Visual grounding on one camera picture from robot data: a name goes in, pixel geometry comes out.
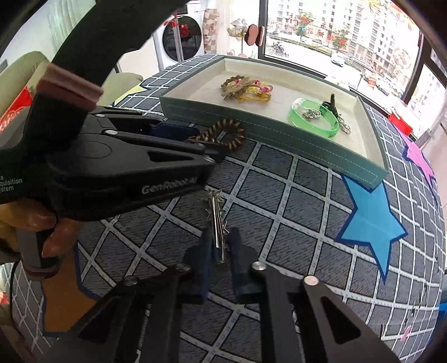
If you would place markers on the green jewelry tray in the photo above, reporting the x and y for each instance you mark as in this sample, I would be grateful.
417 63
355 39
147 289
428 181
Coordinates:
279 132

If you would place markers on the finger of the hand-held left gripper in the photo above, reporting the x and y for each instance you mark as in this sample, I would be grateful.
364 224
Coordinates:
174 131
181 148

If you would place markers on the white washing machine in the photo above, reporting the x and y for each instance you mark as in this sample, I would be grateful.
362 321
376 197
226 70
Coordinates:
178 35

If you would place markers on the red printed bag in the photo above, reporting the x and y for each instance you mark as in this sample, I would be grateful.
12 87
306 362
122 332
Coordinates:
14 111

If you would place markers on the red plastic basin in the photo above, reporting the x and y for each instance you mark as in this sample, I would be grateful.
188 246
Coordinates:
398 120

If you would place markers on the pink round ornament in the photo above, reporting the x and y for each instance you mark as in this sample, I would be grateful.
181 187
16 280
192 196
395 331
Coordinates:
255 33

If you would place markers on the black claw hair clip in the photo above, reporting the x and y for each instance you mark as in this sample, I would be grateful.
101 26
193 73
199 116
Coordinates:
330 104

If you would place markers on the person's left hand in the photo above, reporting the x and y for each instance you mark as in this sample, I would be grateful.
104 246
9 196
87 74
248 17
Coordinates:
31 218

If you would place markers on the silver star hair clip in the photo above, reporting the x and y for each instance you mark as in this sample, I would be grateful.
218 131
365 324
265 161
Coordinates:
216 223

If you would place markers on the white flower ornament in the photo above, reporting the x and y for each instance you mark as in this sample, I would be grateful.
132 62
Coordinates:
237 28

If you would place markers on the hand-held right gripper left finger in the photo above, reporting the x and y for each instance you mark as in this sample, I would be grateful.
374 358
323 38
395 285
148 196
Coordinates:
202 265

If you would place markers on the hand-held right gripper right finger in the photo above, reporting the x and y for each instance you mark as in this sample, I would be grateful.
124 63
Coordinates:
239 265

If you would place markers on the grey checked star blanket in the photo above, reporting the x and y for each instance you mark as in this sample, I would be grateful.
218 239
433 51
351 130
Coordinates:
297 227

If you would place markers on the person's left forearm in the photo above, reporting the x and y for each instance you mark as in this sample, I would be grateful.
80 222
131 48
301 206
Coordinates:
97 38

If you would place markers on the checkered vase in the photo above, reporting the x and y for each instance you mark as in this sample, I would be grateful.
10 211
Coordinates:
211 28

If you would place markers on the beige sofa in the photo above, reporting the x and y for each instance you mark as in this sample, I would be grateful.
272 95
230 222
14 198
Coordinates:
17 73

